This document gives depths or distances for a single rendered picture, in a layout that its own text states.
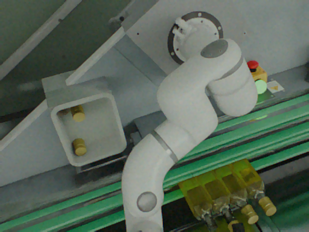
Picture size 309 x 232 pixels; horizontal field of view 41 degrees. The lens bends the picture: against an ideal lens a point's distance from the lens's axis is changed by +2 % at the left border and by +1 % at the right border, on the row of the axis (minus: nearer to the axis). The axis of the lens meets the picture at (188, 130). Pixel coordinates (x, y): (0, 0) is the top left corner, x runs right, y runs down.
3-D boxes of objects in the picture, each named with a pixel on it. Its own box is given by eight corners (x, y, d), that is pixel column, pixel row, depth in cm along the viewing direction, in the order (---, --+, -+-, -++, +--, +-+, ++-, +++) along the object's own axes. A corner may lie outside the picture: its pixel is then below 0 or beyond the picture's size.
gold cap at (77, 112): (68, 106, 118) (70, 114, 115) (81, 102, 119) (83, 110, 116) (72, 115, 121) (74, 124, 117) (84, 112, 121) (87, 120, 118)
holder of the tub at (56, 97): (72, 162, 133) (76, 177, 128) (44, 92, 115) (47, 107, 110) (124, 145, 137) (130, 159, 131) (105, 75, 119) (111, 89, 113)
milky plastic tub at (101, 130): (67, 151, 129) (72, 169, 123) (43, 93, 115) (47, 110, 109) (121, 133, 133) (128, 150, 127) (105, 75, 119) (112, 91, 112)
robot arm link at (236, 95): (207, 93, 102) (231, 130, 90) (184, 52, 93) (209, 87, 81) (241, 74, 101) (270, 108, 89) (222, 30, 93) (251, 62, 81)
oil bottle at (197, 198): (173, 176, 136) (198, 225, 120) (171, 164, 132) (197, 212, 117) (189, 170, 137) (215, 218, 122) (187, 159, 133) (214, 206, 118)
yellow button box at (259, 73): (237, 85, 140) (247, 96, 135) (237, 66, 135) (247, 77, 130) (255, 79, 142) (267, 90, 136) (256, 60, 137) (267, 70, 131)
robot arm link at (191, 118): (164, 147, 93) (128, 98, 83) (243, 83, 96) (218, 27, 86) (184, 168, 86) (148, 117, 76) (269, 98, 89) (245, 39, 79)
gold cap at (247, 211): (240, 214, 121) (247, 226, 118) (240, 206, 119) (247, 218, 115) (251, 210, 122) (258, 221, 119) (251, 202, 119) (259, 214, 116)
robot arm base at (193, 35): (154, 38, 106) (171, 66, 94) (187, -1, 103) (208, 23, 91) (195, 70, 115) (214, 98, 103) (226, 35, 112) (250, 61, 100)
